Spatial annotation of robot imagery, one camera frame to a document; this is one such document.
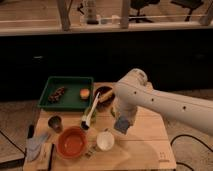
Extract black marker on table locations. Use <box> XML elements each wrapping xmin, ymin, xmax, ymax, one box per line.
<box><xmin>47</xmin><ymin>144</ymin><xmax>55</xmax><ymax>171</ymax></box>

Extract dark round plate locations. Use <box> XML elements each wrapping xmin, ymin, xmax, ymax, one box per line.
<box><xmin>94</xmin><ymin>86</ymin><xmax>115</xmax><ymax>111</ymax></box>

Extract small dark metal cup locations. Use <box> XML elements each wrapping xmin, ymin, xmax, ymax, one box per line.
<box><xmin>48</xmin><ymin>116</ymin><xmax>62</xmax><ymax>133</ymax></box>

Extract grey blue cloth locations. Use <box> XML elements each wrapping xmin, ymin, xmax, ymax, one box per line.
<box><xmin>26</xmin><ymin>133</ymin><xmax>49</xmax><ymax>162</ymax></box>

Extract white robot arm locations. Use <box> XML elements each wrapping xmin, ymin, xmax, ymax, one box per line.
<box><xmin>114</xmin><ymin>68</ymin><xmax>213</xmax><ymax>136</ymax></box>

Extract white paper cup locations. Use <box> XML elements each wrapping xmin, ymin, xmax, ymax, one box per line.
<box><xmin>96</xmin><ymin>131</ymin><xmax>115</xmax><ymax>151</ymax></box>

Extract dark purple grapes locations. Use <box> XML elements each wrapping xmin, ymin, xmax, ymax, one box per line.
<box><xmin>48</xmin><ymin>87</ymin><xmax>66</xmax><ymax>103</ymax></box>

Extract green plastic tray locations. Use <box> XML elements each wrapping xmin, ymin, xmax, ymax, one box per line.
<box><xmin>38</xmin><ymin>76</ymin><xmax>93</xmax><ymax>111</ymax></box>

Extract yellow corn cob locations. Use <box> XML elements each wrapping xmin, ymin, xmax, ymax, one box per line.
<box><xmin>99</xmin><ymin>89</ymin><xmax>113</xmax><ymax>102</ymax></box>

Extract black office chair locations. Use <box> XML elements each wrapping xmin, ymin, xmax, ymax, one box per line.
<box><xmin>129</xmin><ymin>0</ymin><xmax>160</xmax><ymax>23</ymax></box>

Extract orange bowl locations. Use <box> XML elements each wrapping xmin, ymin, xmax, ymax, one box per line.
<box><xmin>56</xmin><ymin>126</ymin><xmax>87</xmax><ymax>159</ymax></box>

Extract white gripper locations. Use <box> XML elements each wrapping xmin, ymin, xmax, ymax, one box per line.
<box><xmin>114</xmin><ymin>100</ymin><xmax>137</xmax><ymax>132</ymax></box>

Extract green cucumber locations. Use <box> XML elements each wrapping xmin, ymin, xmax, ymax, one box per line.
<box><xmin>110</xmin><ymin>108</ymin><xmax>115</xmax><ymax>117</ymax></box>

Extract black cable on floor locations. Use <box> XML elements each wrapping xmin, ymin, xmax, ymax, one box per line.
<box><xmin>170</xmin><ymin>133</ymin><xmax>213</xmax><ymax>171</ymax></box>

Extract small item beside cup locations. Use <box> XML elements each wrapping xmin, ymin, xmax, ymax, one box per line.
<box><xmin>85</xmin><ymin>147</ymin><xmax>97</xmax><ymax>158</ymax></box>

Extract orange peach fruit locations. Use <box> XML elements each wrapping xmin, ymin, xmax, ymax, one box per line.
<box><xmin>80</xmin><ymin>89</ymin><xmax>90</xmax><ymax>99</ymax></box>

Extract blue sponge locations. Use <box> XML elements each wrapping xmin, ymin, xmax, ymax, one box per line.
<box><xmin>114</xmin><ymin>117</ymin><xmax>130</xmax><ymax>134</ymax></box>

